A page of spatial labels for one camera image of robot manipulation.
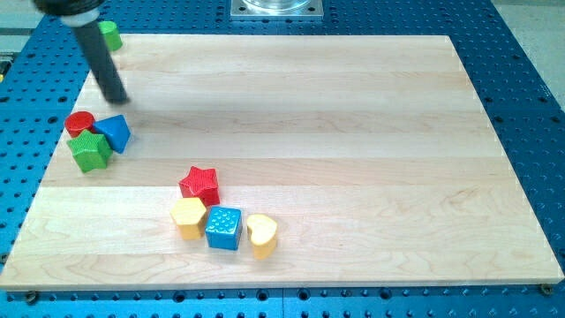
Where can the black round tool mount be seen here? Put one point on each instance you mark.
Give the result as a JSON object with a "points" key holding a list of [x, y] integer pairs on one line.
{"points": [[66, 7]]}

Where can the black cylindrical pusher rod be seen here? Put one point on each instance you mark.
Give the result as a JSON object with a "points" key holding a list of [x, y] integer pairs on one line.
{"points": [[95, 50]]}

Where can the green cylinder block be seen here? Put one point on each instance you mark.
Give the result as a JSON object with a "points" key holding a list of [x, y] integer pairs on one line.
{"points": [[111, 34]]}

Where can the left board stop screw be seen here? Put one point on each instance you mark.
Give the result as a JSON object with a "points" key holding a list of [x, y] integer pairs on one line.
{"points": [[31, 297]]}

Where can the board stop screw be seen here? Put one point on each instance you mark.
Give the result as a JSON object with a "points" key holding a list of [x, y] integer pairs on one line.
{"points": [[31, 297], [546, 289]]}

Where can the light wooden board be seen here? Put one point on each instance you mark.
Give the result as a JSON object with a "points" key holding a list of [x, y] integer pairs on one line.
{"points": [[374, 155]]}

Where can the right board stop screw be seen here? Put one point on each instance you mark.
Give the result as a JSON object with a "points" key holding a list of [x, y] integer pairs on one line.
{"points": [[546, 289]]}

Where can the red cylinder block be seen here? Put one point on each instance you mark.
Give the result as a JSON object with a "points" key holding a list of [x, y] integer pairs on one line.
{"points": [[79, 121]]}

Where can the blue triangle block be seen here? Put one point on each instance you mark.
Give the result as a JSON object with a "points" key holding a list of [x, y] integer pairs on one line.
{"points": [[116, 131]]}

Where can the green star block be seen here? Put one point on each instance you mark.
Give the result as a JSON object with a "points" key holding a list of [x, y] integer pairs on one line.
{"points": [[90, 151]]}

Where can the red star block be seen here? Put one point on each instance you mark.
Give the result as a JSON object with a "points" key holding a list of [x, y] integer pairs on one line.
{"points": [[201, 183]]}

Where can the yellow hexagon block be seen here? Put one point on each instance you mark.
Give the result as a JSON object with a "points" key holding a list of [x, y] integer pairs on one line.
{"points": [[190, 217]]}

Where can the blue cube block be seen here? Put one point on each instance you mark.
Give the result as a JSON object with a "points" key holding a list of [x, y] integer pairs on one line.
{"points": [[224, 227]]}

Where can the yellow heart block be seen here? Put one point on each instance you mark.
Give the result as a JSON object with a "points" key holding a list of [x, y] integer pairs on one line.
{"points": [[262, 233]]}

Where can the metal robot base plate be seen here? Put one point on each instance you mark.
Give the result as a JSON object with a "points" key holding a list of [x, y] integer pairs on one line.
{"points": [[276, 9]]}

